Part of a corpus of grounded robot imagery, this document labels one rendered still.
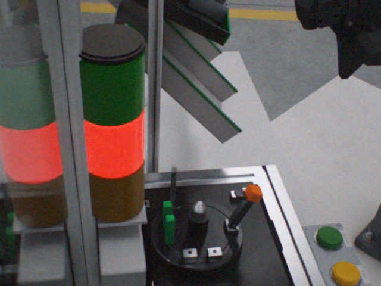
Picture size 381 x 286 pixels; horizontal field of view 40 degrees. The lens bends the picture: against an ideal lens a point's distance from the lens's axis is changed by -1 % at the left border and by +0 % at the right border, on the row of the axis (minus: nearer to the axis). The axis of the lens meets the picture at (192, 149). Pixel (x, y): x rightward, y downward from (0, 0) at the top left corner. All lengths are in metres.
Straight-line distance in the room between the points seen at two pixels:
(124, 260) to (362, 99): 1.04
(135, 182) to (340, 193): 0.73
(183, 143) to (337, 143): 0.35
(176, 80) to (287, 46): 2.57
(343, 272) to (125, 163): 0.49
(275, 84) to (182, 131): 1.86
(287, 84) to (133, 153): 2.66
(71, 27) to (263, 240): 0.56
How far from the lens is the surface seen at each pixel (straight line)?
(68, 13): 0.34
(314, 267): 0.83
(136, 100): 0.37
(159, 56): 0.82
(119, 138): 0.38
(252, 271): 0.79
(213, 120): 0.93
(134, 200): 0.43
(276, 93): 2.94
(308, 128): 1.26
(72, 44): 0.35
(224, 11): 0.89
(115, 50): 0.35
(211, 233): 0.80
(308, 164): 1.15
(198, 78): 1.03
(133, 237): 0.46
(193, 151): 1.13
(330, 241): 0.86
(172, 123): 1.21
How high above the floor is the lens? 1.59
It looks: 40 degrees down
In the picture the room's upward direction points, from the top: 5 degrees clockwise
